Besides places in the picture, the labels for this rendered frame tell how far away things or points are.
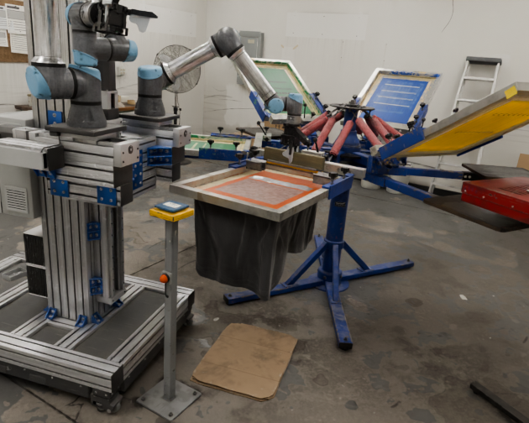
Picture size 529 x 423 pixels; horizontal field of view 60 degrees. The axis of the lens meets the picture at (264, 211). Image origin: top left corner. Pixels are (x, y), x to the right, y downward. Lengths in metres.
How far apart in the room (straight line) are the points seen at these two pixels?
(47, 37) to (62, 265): 1.12
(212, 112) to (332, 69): 2.22
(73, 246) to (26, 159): 0.58
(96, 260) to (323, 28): 5.21
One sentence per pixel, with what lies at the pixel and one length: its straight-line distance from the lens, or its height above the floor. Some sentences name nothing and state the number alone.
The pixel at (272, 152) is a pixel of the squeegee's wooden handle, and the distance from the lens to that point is 2.55.
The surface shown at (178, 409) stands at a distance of 2.35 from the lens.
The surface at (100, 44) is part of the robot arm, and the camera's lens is 1.69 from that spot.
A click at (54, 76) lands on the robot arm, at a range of 1.89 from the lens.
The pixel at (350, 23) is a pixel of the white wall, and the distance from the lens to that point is 6.76.
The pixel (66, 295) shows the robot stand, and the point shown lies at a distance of 2.56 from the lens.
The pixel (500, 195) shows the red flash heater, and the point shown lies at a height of 1.10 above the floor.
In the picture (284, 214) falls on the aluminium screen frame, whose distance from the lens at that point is 1.87.
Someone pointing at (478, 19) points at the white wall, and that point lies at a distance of 6.37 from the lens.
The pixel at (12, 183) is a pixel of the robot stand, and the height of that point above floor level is 0.92.
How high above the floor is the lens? 1.57
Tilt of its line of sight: 18 degrees down
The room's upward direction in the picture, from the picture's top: 5 degrees clockwise
